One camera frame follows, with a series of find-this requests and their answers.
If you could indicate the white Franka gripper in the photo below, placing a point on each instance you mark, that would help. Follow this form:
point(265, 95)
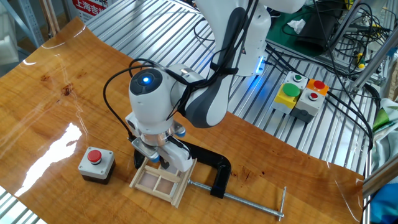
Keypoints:
point(178, 157)

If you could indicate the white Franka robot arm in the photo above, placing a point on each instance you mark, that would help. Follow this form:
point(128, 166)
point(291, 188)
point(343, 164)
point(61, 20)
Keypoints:
point(155, 102)

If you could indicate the upright aluminium frame post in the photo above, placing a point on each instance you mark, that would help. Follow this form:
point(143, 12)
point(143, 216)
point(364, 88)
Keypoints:
point(373, 62)

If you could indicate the yellow box with green button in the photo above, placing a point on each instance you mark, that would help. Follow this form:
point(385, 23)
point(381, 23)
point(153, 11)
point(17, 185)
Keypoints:
point(286, 98)

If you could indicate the horizontal aluminium frame rail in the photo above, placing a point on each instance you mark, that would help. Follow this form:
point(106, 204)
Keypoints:
point(379, 179)

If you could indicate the green and white cloth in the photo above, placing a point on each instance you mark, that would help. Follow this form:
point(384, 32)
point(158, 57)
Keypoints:
point(385, 133)

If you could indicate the grey box small green button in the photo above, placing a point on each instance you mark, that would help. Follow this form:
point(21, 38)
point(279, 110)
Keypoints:
point(297, 79)

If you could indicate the wooden stick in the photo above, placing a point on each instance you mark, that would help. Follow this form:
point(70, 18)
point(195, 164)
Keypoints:
point(49, 17)

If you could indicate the black C-clamp with steel screw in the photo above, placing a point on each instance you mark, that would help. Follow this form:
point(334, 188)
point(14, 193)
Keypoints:
point(217, 165)

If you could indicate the black pouch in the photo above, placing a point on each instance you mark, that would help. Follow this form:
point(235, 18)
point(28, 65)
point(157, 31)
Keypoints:
point(317, 34)

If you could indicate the grey box small red button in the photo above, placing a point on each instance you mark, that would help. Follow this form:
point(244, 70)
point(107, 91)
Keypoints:
point(308, 105)

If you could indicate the small wooden sliding window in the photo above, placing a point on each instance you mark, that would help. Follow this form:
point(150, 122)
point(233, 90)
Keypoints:
point(157, 185)

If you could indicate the blue fabric item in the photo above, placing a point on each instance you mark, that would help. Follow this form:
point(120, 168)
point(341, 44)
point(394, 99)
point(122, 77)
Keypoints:
point(385, 205)

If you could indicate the grey box with red button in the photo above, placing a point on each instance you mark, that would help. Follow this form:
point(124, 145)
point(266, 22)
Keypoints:
point(96, 166)

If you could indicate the grey metal shelf frame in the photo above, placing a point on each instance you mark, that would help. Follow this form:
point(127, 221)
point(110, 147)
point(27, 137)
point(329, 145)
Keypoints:
point(28, 18)

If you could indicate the glossy wood-grain mat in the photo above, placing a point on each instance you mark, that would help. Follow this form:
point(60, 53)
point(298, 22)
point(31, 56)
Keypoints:
point(77, 102)

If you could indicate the red and white sign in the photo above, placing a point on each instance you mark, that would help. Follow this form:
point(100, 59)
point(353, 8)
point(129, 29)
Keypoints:
point(88, 9)

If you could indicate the orange box with red button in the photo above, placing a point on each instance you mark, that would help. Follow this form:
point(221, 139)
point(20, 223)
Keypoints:
point(318, 86)

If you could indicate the crumpled white tissue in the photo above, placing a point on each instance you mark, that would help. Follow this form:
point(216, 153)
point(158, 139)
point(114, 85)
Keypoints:
point(296, 25)

